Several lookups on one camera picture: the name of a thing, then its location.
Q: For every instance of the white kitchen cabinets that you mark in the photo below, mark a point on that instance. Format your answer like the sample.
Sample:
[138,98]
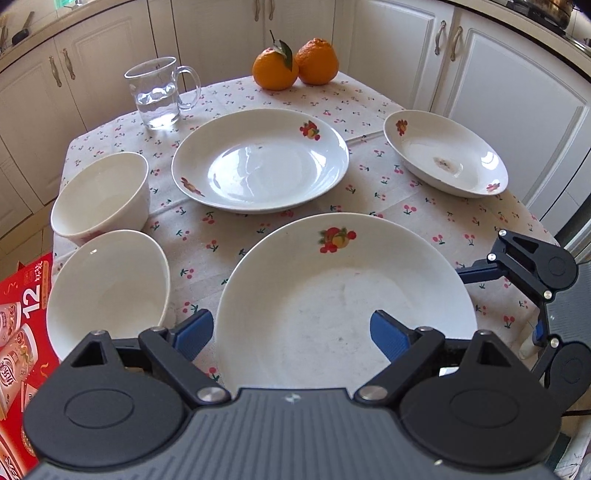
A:
[46,138]

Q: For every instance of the orange with green leaf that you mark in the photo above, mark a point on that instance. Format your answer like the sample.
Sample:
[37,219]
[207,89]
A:
[274,69]

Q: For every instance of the red printed carton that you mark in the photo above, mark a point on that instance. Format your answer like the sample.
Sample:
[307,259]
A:
[18,295]

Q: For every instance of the small deep fruit-print plate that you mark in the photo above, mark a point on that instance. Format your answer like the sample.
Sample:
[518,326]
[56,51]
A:
[443,147]

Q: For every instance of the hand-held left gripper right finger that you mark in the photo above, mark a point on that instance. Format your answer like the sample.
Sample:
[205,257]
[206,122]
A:
[390,334]

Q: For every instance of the glass mug with water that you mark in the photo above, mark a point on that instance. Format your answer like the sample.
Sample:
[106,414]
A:
[154,101]

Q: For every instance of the beige kitchen countertop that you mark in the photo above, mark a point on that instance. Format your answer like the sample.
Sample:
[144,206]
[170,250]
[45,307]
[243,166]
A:
[554,39]

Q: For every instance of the large white fruit-print plate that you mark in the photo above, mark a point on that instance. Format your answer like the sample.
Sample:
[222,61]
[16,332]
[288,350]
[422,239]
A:
[323,295]

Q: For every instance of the orange without leaf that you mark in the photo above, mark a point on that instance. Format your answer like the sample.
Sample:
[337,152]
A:
[318,62]

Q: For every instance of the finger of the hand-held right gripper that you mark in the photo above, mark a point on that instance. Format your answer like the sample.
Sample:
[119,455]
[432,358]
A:
[512,258]
[547,339]

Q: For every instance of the wide white bowl pink flowers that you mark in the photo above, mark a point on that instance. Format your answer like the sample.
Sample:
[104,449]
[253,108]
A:
[106,290]

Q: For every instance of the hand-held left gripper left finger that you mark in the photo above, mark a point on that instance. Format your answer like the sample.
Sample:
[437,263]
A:
[194,332]

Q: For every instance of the white bowl pink floral base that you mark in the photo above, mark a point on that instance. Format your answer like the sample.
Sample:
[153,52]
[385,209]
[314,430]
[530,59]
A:
[101,194]

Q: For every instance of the black wok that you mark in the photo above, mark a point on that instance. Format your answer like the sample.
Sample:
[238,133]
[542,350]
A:
[545,14]

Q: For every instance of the cherry print tablecloth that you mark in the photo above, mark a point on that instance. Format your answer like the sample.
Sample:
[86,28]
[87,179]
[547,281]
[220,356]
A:
[392,198]

